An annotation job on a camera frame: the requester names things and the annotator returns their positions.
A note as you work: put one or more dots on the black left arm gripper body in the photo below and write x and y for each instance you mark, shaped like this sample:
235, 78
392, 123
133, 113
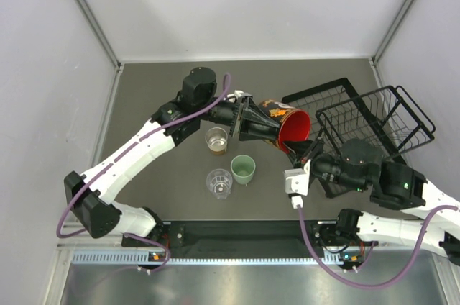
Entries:
228, 113

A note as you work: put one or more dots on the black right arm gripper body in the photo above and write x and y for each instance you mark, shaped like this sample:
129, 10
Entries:
326, 166

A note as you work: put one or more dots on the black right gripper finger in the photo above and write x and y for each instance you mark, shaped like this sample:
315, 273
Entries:
298, 148
299, 162

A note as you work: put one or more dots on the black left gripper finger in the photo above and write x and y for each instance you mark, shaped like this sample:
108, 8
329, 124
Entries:
254, 115
254, 131

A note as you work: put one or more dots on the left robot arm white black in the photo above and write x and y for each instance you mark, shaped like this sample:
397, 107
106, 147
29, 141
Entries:
91, 195

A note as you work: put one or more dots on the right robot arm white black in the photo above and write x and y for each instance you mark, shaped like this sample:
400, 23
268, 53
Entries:
361, 166

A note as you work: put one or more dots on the steel tumbler with cork base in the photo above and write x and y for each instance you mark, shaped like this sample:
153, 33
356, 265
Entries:
217, 140

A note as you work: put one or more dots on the mint green cup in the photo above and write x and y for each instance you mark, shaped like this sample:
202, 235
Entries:
243, 168

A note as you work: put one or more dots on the clear plastic glass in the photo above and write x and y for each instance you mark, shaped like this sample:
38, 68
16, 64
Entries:
219, 183

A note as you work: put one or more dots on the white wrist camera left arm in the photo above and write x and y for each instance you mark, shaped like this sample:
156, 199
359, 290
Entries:
237, 94

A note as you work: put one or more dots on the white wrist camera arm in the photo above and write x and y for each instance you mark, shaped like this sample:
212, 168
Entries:
237, 94
297, 184

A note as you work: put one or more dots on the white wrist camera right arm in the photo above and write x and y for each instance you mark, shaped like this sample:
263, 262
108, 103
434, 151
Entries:
297, 184

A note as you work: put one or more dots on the black wire dish rack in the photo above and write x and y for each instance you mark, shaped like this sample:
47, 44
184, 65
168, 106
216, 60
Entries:
387, 118

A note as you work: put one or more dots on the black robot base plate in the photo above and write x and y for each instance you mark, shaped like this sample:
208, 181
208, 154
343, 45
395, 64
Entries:
234, 239

